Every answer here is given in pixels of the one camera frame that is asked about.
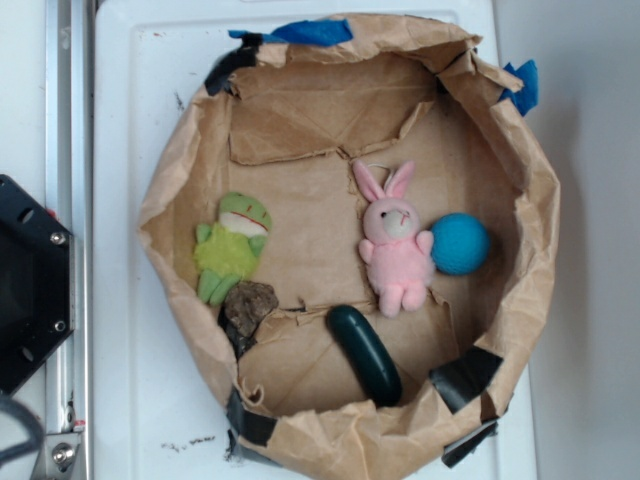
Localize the green plush frog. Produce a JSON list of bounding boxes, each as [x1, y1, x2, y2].
[[193, 192, 272, 306]]

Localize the metal corner bracket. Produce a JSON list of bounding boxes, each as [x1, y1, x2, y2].
[[30, 432, 85, 480]]

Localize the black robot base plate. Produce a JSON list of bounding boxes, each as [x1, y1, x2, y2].
[[0, 174, 72, 395]]

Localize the dark green plastic pickle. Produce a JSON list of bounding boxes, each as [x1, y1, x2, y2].
[[326, 305, 403, 407]]

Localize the brown paper bag bin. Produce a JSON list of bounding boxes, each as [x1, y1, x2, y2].
[[139, 14, 560, 479]]

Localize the brown rock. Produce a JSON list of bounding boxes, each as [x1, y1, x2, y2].
[[222, 281, 279, 338]]

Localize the aluminium frame rail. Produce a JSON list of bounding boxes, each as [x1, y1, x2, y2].
[[45, 1, 97, 479]]

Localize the blue ball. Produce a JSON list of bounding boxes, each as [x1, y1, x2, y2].
[[431, 213, 490, 276]]

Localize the pink plush bunny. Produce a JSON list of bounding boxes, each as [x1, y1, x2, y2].
[[353, 160, 436, 318]]

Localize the white plastic tray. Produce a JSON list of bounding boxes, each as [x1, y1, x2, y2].
[[90, 1, 497, 479]]

